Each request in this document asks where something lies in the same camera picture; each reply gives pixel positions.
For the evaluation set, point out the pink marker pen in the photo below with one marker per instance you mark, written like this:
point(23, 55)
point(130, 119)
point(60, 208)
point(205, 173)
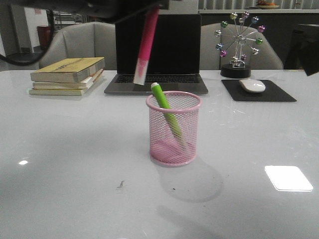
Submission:
point(146, 46)

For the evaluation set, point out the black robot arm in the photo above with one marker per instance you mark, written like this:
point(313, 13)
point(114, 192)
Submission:
point(303, 52)
point(112, 11)

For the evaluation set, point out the pink mesh pen holder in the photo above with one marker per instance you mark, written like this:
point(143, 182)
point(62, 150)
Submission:
point(173, 131)

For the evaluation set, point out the grey open laptop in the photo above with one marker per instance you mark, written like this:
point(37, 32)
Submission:
point(174, 60)

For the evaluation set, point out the white middle book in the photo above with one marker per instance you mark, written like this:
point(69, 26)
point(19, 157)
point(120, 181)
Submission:
point(85, 84)

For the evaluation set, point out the grey right armchair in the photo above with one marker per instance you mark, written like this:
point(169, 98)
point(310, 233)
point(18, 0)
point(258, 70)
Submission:
point(217, 51)

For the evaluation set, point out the grey armchair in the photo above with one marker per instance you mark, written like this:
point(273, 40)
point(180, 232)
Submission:
point(217, 51)
point(93, 39)

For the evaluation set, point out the white computer mouse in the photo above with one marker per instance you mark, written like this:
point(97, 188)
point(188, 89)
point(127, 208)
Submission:
point(252, 85)

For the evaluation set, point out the yellow top book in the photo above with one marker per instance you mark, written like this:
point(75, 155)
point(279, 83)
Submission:
point(69, 70)

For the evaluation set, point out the yellow book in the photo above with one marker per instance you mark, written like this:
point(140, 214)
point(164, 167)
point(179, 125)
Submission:
point(74, 92)
point(69, 70)

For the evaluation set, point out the grey left armchair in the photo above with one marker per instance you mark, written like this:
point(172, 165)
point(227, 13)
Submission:
point(93, 39)

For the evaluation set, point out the ferris wheel desk ornament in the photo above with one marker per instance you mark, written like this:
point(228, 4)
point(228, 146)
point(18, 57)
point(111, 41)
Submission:
point(238, 40)

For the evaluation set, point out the black mouse pad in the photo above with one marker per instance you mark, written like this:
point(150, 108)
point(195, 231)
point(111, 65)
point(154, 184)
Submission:
point(272, 92)

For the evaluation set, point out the yellow bottom book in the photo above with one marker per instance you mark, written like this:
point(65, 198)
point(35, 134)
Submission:
point(74, 92)

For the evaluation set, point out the red trash bin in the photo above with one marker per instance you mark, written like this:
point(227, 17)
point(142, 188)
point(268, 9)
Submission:
point(44, 36)

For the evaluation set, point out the fruit bowl on counter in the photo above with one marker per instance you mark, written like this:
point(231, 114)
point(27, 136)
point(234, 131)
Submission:
point(264, 4)

